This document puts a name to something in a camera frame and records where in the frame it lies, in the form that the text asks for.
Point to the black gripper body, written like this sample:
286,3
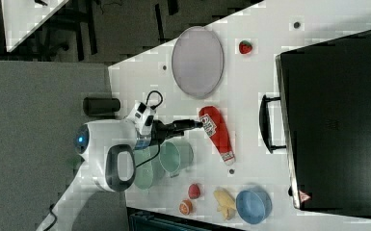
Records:
161,132

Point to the grey round plate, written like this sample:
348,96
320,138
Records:
197,62

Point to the green mug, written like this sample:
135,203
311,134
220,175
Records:
175,155

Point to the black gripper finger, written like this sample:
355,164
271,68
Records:
189,124

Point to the blue bowl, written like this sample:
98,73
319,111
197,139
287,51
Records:
253,205

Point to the green strainer basket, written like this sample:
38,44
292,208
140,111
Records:
149,170

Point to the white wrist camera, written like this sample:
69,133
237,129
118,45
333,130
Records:
142,115

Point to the red strawberry near plate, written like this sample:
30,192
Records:
245,47

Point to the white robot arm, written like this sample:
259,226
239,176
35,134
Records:
100,143

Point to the orange slice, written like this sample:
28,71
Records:
185,207

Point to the red strawberry near orange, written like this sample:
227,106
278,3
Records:
194,191

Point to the peeled banana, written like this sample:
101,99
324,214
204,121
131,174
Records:
226,204

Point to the black cylinder large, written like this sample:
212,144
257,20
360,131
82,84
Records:
100,106

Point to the black toaster oven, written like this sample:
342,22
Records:
325,98

